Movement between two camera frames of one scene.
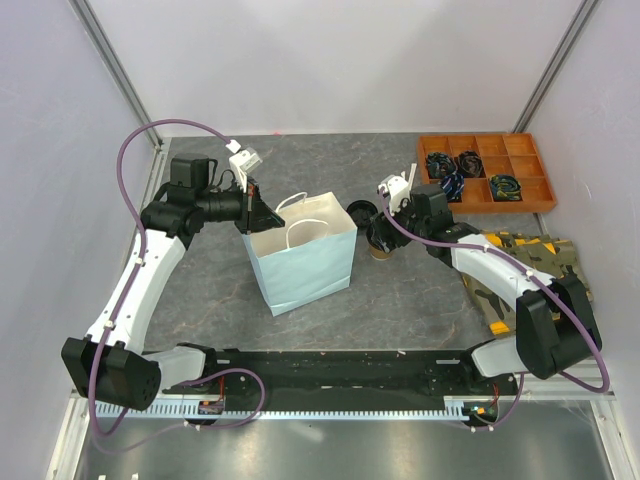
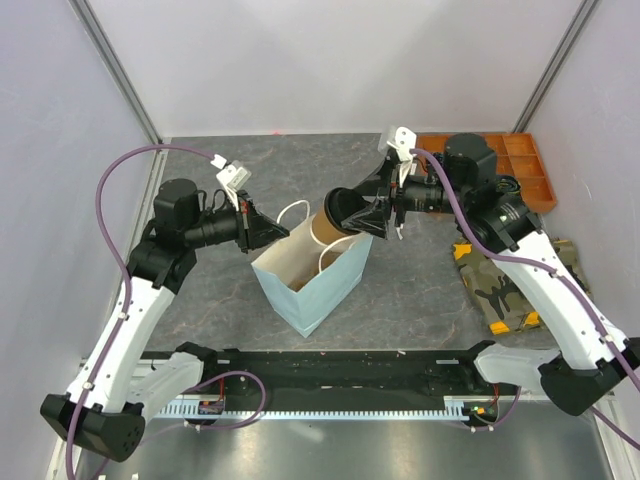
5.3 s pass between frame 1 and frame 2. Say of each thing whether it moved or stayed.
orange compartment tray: stayed
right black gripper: moved
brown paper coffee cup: moved
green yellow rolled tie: stayed
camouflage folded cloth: stayed
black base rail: stayed
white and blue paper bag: moved
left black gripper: moved
